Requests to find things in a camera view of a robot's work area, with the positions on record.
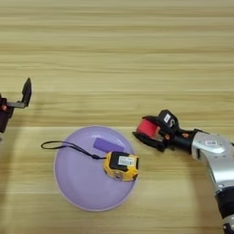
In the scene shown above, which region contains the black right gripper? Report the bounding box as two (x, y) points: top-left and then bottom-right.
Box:
(132, 114), (199, 154)

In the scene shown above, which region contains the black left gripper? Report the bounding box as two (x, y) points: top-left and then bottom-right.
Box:
(0, 77), (33, 133)

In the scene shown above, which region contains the red cube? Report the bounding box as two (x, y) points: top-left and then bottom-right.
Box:
(135, 118), (161, 139)

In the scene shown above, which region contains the purple rectangular block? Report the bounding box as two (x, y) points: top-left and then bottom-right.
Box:
(92, 137), (126, 154)

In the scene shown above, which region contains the yellow black tape measure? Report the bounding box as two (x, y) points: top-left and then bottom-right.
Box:
(40, 140), (140, 183)

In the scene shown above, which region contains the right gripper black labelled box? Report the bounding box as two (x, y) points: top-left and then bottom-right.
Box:
(156, 109), (180, 135)

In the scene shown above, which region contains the round purple plate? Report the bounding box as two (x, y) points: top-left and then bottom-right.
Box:
(53, 125), (137, 212)

